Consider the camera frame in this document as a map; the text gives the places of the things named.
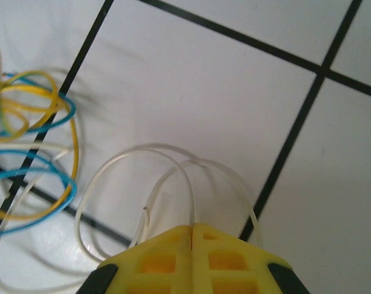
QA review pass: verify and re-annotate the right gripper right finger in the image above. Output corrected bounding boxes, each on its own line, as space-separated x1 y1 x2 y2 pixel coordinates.
192 223 311 294

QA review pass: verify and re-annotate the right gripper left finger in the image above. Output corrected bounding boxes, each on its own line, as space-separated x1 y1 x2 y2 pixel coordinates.
77 225 193 294

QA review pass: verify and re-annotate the blue wire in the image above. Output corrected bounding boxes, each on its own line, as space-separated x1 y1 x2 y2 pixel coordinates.
0 72 78 243

